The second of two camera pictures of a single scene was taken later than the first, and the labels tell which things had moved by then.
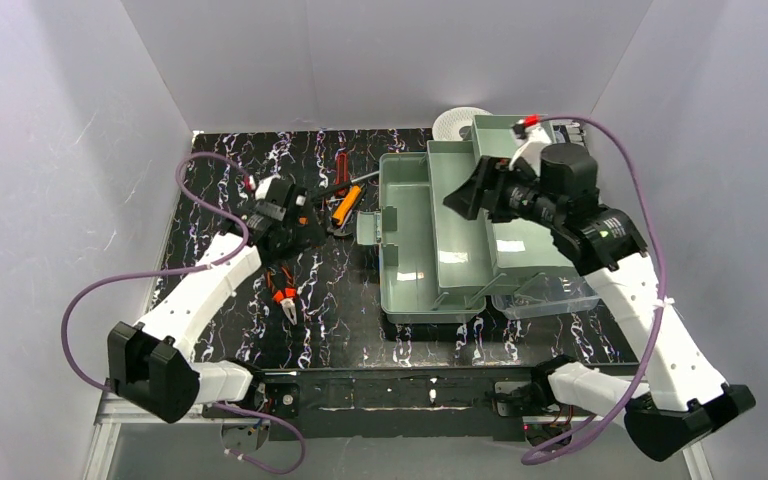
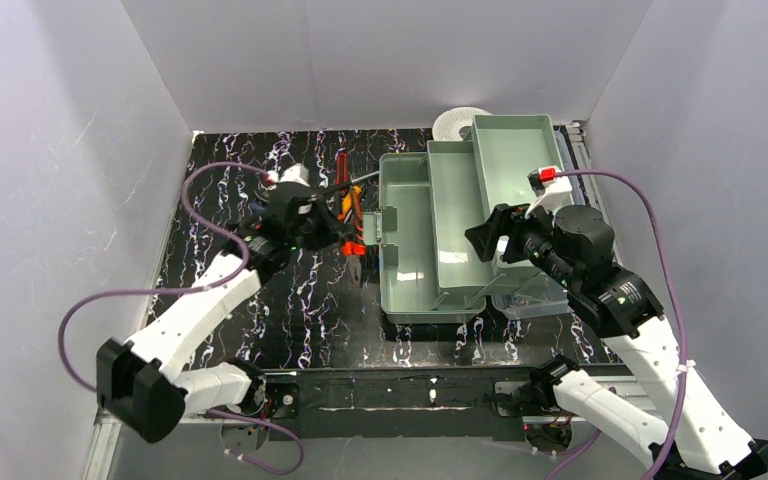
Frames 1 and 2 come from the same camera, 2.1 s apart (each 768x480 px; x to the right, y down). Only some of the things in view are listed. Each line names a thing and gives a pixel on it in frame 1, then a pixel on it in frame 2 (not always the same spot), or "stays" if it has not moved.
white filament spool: (448, 125) stays
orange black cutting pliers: (284, 290) -> (356, 247)
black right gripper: (487, 192) -> (508, 232)
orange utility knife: (346, 204) stays
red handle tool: (342, 169) stays
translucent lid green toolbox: (438, 266) stays
